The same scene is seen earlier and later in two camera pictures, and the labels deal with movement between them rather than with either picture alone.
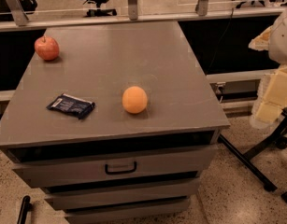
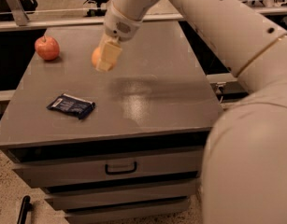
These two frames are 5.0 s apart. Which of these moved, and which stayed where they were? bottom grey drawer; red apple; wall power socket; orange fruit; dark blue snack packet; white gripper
Moved: white gripper; orange fruit
Stayed: wall power socket; dark blue snack packet; bottom grey drawer; red apple
